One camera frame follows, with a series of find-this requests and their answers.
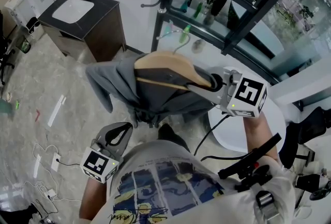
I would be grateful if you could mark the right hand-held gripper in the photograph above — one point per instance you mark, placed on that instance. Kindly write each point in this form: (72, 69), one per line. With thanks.
(248, 96)

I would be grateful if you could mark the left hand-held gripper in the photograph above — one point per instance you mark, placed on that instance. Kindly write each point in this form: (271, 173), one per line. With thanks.
(95, 163)

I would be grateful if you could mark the grey clothing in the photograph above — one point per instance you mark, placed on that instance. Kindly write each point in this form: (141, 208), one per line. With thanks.
(155, 98)

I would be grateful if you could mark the wooden hanger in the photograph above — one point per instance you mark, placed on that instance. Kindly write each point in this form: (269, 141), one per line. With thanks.
(160, 59)

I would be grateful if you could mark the black coat rack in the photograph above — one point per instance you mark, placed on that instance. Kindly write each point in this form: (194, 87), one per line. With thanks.
(157, 29)

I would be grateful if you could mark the person's right forearm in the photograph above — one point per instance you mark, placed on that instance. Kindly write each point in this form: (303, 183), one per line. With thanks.
(258, 135)

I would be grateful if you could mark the person's left forearm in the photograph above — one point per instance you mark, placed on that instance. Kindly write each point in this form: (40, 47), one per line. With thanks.
(93, 199)

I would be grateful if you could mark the person's black trouser leg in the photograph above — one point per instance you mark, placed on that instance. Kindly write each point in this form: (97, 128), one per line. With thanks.
(172, 137)

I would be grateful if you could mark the white floor strip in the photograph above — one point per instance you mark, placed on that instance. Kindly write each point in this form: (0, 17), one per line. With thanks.
(57, 110)
(37, 166)

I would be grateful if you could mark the white power strip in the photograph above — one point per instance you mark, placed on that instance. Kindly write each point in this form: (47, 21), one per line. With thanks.
(56, 162)

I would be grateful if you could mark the green bottle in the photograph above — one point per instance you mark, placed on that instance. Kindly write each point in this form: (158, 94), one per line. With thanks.
(198, 9)

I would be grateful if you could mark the teal bottle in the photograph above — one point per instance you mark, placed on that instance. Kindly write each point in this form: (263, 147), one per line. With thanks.
(185, 5)

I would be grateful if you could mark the white printed t-shirt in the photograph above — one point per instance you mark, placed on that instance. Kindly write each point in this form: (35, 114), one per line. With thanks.
(181, 192)

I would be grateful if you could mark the white charger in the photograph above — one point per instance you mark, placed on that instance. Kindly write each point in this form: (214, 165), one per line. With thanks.
(49, 193)

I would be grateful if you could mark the dark wooden sink cabinet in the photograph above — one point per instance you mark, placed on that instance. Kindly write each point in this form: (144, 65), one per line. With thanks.
(101, 36)

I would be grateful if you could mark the bin with green bag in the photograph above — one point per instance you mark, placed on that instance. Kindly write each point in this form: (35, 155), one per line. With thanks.
(23, 45)

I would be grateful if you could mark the white sink basin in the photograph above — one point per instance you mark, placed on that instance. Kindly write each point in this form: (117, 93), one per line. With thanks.
(72, 11)

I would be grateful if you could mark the black and white bag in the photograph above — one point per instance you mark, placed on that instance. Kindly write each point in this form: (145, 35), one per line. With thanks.
(33, 26)

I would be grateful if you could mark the black window frame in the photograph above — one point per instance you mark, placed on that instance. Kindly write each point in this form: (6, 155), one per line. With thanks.
(240, 26)

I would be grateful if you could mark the black chest harness mount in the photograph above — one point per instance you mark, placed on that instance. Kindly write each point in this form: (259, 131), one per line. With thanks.
(248, 166)

